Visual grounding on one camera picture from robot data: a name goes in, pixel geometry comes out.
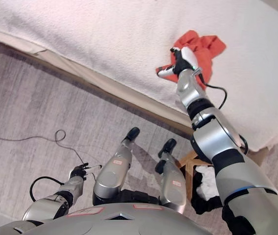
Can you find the thin black floor cable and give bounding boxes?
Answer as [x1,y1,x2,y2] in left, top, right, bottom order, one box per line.
[0,129,86,165]

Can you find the grey striped rug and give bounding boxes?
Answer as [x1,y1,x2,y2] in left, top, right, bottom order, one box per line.
[0,36,278,235]

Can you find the silver robot right leg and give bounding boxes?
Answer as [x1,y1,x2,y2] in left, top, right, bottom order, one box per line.
[154,138,187,214]

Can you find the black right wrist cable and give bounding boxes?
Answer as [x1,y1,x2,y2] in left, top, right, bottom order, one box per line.
[197,71,249,155]

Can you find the silver robot left leg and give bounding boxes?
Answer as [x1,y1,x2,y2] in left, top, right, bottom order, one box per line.
[93,127,141,206]

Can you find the silver robot leg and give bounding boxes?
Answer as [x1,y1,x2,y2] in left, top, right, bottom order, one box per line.
[93,127,141,206]
[154,138,187,214]

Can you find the wooden basket with white cloth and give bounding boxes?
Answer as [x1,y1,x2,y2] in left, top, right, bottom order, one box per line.
[178,149,215,204]

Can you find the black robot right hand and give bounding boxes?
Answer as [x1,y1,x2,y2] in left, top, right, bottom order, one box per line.
[156,46,201,79]

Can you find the brown bed frame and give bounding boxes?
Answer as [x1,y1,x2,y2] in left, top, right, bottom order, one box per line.
[0,34,271,168]

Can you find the black fabric basket liner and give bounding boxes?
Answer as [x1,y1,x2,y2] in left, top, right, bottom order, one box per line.
[190,164,228,216]

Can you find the silver robot torso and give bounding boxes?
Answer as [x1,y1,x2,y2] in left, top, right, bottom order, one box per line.
[0,188,215,235]

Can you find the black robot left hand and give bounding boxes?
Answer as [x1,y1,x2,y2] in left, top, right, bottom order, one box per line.
[70,162,103,181]

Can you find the orange cloth garment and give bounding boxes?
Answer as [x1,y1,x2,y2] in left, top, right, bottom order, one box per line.
[155,29,228,84]

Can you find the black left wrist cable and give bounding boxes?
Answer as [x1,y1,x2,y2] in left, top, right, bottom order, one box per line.
[29,176,65,203]

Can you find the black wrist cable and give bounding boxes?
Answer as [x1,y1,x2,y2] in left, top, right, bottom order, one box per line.
[197,71,249,155]
[29,176,65,203]

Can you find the white clothes pile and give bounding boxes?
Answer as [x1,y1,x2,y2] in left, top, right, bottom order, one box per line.
[196,166,220,199]

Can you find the bed with white cover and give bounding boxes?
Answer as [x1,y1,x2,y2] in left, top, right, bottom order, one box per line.
[0,0,278,153]

